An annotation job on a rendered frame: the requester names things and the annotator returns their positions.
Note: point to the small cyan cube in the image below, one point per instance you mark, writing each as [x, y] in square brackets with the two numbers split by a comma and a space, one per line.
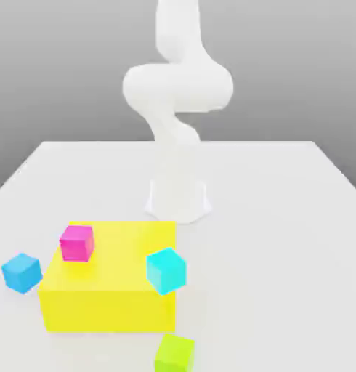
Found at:
[166, 270]

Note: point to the small magenta cube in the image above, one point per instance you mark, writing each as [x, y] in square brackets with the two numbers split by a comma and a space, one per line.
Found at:
[76, 244]

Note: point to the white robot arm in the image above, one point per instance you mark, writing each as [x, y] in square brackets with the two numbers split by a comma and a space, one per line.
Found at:
[178, 87]

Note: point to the small blue cube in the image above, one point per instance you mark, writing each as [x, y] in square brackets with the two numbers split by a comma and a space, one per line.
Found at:
[21, 273]

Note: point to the large yellow box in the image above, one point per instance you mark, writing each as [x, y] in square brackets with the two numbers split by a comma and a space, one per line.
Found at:
[108, 305]

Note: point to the small lime green cube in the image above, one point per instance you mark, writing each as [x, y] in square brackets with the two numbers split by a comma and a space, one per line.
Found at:
[173, 354]

